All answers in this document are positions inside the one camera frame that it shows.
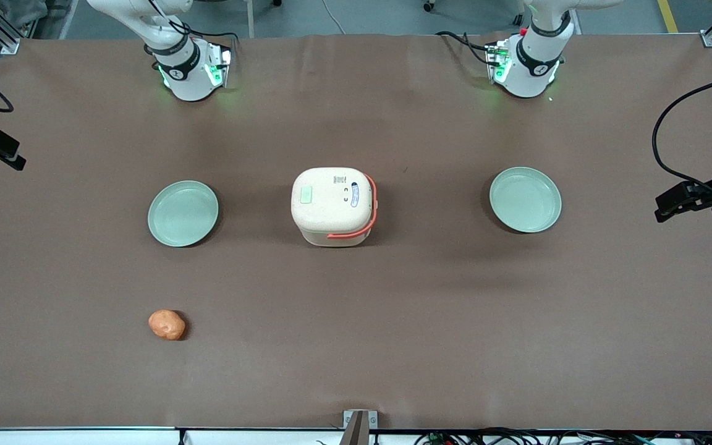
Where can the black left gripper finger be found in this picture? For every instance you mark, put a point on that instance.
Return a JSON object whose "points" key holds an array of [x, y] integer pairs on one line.
{"points": [[686, 193], [690, 207]]}

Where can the beige rice cooker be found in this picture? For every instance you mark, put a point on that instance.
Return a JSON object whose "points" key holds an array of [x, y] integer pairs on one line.
{"points": [[331, 207]]}

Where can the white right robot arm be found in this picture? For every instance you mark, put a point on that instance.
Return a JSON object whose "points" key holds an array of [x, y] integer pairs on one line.
{"points": [[186, 74]]}

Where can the pale green round plate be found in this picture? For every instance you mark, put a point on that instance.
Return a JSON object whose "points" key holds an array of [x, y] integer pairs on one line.
{"points": [[183, 213], [525, 199]]}

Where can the orange potato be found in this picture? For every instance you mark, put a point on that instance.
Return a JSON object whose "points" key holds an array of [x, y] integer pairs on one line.
{"points": [[167, 324]]}

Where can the brown table cover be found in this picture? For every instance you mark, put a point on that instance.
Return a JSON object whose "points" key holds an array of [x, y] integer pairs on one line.
{"points": [[393, 321]]}

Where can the white table edge rail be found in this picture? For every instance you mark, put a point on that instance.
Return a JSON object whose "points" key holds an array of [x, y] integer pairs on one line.
{"points": [[84, 437]]}

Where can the grey metal camera bracket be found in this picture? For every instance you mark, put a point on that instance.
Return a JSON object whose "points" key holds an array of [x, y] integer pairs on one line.
{"points": [[359, 426]]}

